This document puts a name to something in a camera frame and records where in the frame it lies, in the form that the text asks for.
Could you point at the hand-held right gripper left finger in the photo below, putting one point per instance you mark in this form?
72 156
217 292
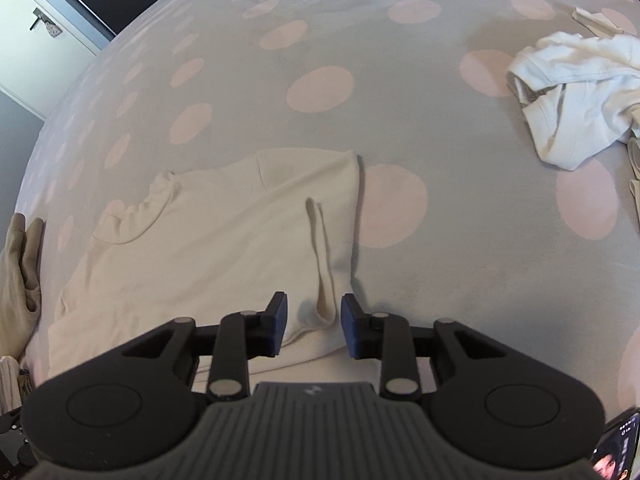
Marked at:
280 322

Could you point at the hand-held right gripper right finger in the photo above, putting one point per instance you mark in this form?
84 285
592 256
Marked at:
348 327

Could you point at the cream long-sleeved sweater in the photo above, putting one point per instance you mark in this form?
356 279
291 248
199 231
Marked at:
200 240

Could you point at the white fleece garment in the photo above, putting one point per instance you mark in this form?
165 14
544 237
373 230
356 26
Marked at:
595 21

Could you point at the beige cloth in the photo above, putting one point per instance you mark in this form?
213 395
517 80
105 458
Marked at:
17 285

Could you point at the grey pink-dotted bed sheet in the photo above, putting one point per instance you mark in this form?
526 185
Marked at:
350 160

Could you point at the smartphone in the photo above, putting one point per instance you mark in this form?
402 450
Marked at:
620 450

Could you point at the crumpled white garment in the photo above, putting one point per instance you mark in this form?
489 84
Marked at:
575 90

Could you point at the small cream cloth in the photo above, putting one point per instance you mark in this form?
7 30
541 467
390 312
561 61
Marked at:
635 165

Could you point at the white door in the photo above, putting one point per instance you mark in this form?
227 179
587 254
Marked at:
40 60

